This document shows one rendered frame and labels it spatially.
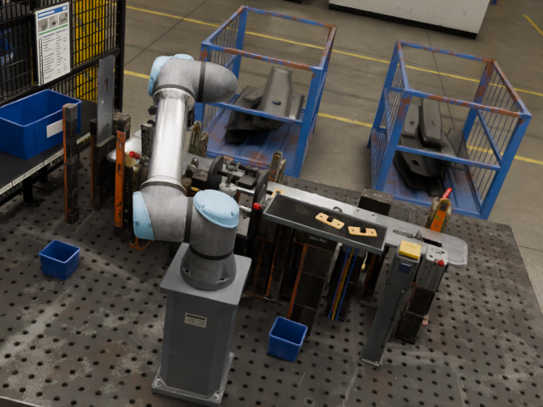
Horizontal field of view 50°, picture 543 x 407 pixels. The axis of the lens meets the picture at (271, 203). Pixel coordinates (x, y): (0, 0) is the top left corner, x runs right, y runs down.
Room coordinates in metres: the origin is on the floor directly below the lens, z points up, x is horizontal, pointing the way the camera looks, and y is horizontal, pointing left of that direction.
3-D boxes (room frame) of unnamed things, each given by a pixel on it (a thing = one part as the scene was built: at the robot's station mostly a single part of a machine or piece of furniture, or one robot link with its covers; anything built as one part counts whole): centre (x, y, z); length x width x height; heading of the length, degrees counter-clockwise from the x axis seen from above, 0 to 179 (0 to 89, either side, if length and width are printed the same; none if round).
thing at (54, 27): (2.18, 0.96, 1.30); 0.23 x 0.02 x 0.31; 168
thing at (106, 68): (2.03, 0.70, 1.17); 0.12 x 0.01 x 0.34; 168
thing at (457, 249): (1.88, -0.04, 1.00); 1.38 x 0.22 x 0.02; 78
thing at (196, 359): (1.23, 0.13, 0.90); 0.21 x 0.21 x 0.40; 87
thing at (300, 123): (4.24, 0.20, 0.47); 1.20 x 0.80 x 0.95; 175
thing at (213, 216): (1.23, 0.14, 1.27); 0.13 x 0.12 x 0.14; 100
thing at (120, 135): (1.84, 0.57, 0.95); 0.03 x 0.01 x 0.50; 78
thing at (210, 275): (1.23, 0.13, 1.15); 0.15 x 0.15 x 0.10
